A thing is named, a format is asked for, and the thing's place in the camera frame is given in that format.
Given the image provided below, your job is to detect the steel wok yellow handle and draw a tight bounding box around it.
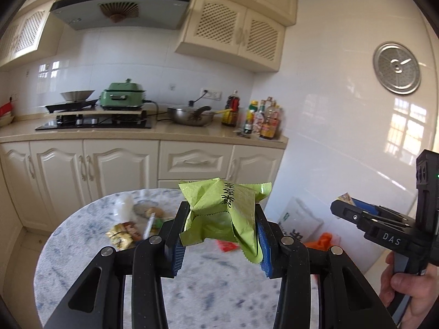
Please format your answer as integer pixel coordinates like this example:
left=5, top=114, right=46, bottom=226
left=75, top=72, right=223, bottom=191
left=167, top=106, right=237, bottom=126

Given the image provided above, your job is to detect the cream yellow wrapper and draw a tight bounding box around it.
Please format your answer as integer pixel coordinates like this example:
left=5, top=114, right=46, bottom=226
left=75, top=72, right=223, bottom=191
left=337, top=193, right=357, bottom=208

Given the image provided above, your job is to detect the white plastic stick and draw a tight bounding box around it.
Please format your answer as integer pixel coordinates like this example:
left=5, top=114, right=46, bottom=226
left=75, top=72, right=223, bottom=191
left=143, top=212, right=156, bottom=239

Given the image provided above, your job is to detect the black power cable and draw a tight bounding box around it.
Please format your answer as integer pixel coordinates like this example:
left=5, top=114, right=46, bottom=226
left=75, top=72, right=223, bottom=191
left=146, top=91, right=206, bottom=122

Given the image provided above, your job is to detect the green snack wrapper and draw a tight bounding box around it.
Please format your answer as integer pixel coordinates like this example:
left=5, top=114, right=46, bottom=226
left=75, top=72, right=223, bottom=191
left=178, top=177, right=272, bottom=264

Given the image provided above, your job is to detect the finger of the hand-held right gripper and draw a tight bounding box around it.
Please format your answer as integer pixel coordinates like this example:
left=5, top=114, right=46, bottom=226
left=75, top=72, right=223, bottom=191
left=330, top=199, right=406, bottom=234
left=350, top=198, right=416, bottom=227

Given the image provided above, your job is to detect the beige kitchen countertop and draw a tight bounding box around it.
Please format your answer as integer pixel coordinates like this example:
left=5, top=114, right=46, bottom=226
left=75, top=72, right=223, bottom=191
left=0, top=108, right=289, bottom=149

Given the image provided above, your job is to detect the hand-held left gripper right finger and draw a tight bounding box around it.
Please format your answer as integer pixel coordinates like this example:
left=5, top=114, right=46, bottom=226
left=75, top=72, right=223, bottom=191
left=254, top=207, right=396, bottom=329

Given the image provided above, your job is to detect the amber oil bottle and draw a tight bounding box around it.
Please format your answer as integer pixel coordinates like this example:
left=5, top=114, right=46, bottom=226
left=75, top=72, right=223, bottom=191
left=260, top=97, right=282, bottom=140

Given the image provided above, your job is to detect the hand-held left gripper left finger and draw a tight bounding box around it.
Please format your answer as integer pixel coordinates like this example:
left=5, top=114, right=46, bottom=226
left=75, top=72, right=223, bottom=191
left=43, top=200, right=191, bottom=329

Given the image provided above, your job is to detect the grey range hood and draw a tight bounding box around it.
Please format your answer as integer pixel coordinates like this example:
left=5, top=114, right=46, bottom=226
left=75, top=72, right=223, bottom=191
left=50, top=0, right=192, bottom=31

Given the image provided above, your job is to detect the gold foil wrapper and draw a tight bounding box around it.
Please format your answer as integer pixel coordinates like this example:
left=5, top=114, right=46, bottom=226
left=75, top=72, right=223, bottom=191
left=106, top=223, right=134, bottom=250

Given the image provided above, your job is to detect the dark soy sauce bottle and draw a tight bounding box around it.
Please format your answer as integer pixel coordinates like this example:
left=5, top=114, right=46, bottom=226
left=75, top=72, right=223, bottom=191
left=221, top=90, right=241, bottom=127

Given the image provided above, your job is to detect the yellow cap green bottle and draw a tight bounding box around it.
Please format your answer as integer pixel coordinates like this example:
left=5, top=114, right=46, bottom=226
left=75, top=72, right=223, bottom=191
left=244, top=100, right=258, bottom=134

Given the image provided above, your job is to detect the grey metal wok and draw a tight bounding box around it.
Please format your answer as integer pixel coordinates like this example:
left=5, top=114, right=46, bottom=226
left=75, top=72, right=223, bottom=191
left=60, top=90, right=95, bottom=103

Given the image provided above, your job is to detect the green electric cooker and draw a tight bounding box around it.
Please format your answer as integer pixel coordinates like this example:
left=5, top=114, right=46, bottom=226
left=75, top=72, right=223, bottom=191
left=99, top=78, right=147, bottom=111

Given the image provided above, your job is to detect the black glass gas stove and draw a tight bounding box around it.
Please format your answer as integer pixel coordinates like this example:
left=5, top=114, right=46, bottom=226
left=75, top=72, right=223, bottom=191
left=35, top=115, right=153, bottom=131

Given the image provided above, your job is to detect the white printed rice sack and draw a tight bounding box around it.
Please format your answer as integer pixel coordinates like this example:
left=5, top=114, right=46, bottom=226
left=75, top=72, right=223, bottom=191
left=277, top=197, right=325, bottom=244

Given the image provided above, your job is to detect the clear bottle red label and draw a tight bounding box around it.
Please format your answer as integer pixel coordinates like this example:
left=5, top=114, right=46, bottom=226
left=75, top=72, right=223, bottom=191
left=253, top=100, right=266, bottom=136

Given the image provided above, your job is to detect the cream lattice door cabinet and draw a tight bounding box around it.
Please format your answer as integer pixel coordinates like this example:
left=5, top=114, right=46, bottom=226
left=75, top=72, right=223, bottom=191
left=175, top=0, right=286, bottom=73
left=0, top=0, right=57, bottom=69

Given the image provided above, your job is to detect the orange plastic bag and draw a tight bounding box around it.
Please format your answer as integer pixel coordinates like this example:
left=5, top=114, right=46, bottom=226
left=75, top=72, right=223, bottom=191
left=303, top=232, right=335, bottom=251

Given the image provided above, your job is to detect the round marble table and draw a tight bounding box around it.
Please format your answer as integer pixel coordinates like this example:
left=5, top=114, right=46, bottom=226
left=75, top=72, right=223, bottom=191
left=33, top=188, right=285, bottom=329

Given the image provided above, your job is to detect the person's right hand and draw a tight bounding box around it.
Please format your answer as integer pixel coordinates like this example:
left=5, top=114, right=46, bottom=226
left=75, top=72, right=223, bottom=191
left=380, top=252, right=439, bottom=329

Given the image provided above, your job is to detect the red orange snack wrapper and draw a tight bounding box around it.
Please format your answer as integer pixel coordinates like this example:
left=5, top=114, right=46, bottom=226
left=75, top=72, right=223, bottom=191
left=125, top=222, right=143, bottom=241

